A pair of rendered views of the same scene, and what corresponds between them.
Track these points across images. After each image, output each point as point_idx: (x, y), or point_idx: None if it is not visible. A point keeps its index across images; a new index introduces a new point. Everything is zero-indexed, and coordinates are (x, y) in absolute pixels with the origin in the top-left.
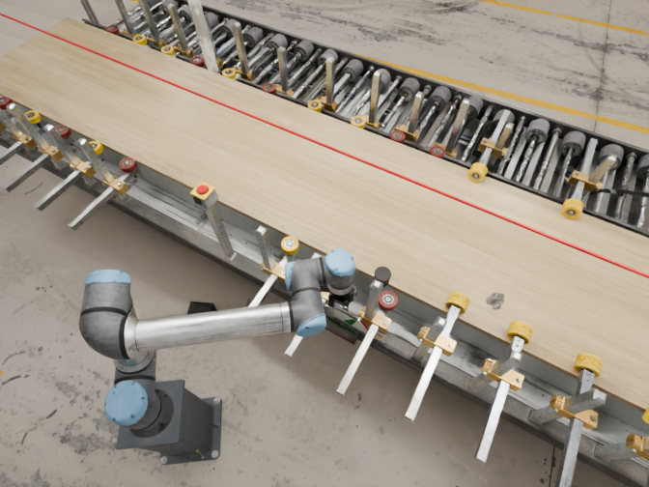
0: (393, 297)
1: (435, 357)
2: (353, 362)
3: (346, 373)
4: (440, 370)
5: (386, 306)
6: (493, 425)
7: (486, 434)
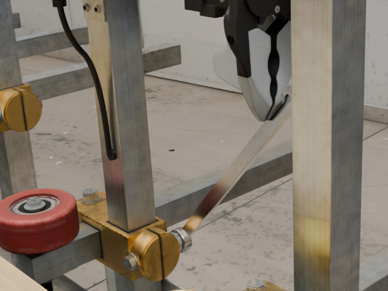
0: (9, 206)
1: (34, 76)
2: (251, 164)
3: (283, 154)
4: (2, 249)
5: (60, 190)
6: (21, 37)
7: (45, 33)
